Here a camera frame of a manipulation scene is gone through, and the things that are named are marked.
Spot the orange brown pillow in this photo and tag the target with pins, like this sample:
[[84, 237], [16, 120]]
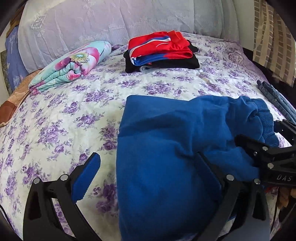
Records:
[[9, 107]]

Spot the purple floral bedspread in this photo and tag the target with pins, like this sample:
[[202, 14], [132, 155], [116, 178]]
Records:
[[55, 131]]

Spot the blue and red pants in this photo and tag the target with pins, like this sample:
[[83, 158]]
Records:
[[165, 189]]

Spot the folded black garment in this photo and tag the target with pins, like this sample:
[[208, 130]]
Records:
[[191, 63]]

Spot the blue denim jeans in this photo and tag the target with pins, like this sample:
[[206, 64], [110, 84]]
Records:
[[278, 100]]

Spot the white lace draped cover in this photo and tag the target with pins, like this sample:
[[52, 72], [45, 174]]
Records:
[[50, 29]]

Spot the blue patterned cloth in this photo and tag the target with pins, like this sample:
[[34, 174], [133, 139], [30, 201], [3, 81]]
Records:
[[15, 67]]

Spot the beige checked curtain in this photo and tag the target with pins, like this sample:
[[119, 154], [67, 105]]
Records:
[[274, 45]]

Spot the folded red blue shorts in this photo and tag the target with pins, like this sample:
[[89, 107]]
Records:
[[158, 46]]

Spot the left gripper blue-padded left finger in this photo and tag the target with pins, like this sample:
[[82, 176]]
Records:
[[40, 220]]

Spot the floral teal pink folded blanket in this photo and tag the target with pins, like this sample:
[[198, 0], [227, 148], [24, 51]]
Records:
[[71, 66]]

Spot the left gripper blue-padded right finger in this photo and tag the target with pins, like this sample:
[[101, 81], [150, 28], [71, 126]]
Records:
[[242, 210]]

